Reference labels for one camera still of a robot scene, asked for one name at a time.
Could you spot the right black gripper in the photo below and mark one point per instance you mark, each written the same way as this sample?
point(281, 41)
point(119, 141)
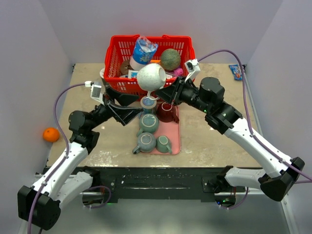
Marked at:
point(168, 93)

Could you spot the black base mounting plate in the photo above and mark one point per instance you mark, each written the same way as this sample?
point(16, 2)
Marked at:
point(173, 183)

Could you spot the blue white paper towel roll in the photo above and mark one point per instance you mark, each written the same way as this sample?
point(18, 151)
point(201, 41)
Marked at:
point(143, 53)

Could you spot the dark red mug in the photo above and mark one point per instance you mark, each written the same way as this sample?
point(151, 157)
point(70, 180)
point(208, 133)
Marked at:
point(167, 113)

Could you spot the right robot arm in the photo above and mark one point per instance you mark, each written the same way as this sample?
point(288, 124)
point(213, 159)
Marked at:
point(279, 171)

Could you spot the black labelled paper roll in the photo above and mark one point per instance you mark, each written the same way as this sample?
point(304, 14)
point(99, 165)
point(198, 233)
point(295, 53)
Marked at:
point(101, 73)

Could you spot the light blue tall mug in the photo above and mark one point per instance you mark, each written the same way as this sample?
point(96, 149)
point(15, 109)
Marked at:
point(148, 105)

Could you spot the red plastic shopping basket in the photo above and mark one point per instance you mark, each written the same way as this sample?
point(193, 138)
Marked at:
point(121, 48)

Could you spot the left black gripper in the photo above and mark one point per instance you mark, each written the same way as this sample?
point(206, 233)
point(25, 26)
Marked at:
point(124, 114)

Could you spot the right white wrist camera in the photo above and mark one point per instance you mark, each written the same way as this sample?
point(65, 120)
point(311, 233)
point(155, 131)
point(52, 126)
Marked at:
point(193, 68)

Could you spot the orange fruit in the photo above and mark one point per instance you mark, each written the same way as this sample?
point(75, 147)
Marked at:
point(51, 135)

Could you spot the blue snack packet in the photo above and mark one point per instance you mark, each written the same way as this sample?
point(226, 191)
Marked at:
point(236, 71)

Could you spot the orange package in basket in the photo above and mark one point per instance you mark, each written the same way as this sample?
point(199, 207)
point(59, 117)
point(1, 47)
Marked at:
point(155, 61)

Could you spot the small green mug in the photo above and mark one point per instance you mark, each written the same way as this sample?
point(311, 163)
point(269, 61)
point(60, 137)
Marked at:
point(163, 144)

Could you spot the teal green mug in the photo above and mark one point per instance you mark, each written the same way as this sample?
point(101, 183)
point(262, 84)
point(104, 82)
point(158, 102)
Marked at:
point(148, 123)

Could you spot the pink plastic tray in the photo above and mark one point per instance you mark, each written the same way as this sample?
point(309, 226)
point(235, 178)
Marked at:
point(172, 131)

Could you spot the green netted melon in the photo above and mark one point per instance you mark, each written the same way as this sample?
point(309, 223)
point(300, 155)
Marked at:
point(170, 59)

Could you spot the grey blue mug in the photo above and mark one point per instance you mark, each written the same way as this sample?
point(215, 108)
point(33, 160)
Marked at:
point(146, 142)

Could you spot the pink small box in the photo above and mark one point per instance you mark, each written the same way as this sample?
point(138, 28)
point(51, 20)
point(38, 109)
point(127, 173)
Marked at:
point(178, 72)

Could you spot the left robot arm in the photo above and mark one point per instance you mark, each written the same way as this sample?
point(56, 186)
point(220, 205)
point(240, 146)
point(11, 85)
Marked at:
point(41, 203)

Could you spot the white blue flat box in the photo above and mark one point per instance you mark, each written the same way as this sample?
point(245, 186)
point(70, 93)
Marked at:
point(132, 74)

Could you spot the white speckled mug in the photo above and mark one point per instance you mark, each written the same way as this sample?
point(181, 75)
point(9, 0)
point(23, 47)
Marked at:
point(151, 78)

